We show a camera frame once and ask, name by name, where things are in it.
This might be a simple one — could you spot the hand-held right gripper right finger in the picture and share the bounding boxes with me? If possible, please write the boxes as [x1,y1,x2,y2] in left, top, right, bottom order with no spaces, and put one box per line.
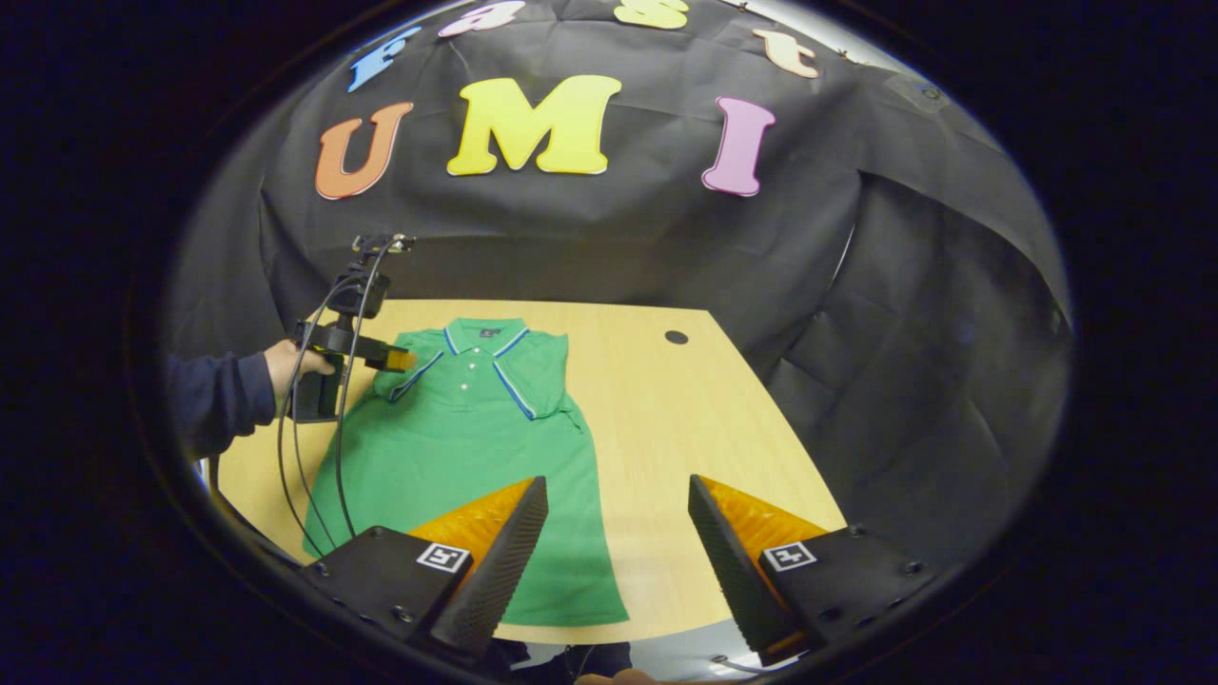
[687,473,941,669]

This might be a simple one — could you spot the black cable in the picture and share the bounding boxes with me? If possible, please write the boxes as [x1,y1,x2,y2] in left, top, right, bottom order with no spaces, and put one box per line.
[333,243,396,541]
[276,276,336,558]

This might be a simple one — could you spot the black backdrop cloth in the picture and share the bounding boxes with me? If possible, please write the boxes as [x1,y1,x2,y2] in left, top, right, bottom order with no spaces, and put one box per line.
[167,0,1076,572]

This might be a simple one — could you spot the green T-shirt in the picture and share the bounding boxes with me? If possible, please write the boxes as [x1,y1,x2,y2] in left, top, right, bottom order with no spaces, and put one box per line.
[303,317,631,627]

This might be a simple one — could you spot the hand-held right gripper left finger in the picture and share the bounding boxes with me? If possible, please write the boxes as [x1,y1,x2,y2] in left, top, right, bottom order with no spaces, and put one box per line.
[301,475,551,659]

